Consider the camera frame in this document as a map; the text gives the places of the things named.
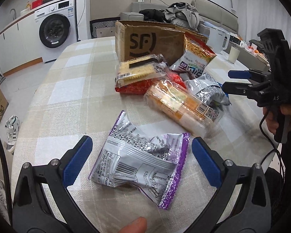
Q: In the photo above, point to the left hand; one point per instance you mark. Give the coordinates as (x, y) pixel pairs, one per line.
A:
(137, 226)

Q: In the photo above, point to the white electric kettle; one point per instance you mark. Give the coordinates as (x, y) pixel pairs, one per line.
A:
(218, 39)

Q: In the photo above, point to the red black snack pack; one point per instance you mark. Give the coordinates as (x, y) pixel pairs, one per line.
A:
(138, 88)

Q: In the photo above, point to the grey purple snack bag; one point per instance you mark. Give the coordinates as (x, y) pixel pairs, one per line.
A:
(208, 90)

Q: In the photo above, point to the white washing machine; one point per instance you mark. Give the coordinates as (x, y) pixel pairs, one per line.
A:
(57, 28)

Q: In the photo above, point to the SF cardboard box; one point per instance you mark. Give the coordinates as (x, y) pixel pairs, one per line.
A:
(141, 38)

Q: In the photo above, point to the orange noodle snack bag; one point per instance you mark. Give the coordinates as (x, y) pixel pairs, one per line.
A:
(196, 56)

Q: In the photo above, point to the purple silver snack bag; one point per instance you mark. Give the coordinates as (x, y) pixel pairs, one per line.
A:
(152, 164)

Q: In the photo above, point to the small red snack pack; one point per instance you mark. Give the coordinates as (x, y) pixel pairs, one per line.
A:
(177, 79)

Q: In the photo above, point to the orange bread pack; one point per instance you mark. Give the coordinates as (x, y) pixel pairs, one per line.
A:
(186, 110)

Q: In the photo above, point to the white sneaker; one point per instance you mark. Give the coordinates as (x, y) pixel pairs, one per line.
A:
(12, 127)

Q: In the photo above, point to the clear cracker pack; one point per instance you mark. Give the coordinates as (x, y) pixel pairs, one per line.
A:
(140, 69)

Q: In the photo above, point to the grey clothes pile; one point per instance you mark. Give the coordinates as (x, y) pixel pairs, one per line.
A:
(184, 15)

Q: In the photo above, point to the white cup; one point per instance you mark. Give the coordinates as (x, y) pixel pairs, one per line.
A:
(233, 55)

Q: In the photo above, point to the right hand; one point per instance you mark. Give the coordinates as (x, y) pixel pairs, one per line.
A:
(272, 124)

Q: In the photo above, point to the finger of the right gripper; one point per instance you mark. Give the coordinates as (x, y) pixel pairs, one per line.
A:
(243, 89)
(248, 74)

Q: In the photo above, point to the black jacket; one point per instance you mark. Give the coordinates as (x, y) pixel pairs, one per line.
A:
(153, 15)

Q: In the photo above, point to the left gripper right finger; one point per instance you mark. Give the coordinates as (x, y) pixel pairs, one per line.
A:
(241, 202)

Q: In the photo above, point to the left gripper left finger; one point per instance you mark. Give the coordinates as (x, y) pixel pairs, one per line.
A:
(42, 202)

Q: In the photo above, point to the grey sofa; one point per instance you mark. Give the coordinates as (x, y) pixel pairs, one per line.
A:
(208, 11)

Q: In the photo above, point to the patterned floor cushion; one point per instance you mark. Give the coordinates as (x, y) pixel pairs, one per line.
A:
(103, 27)

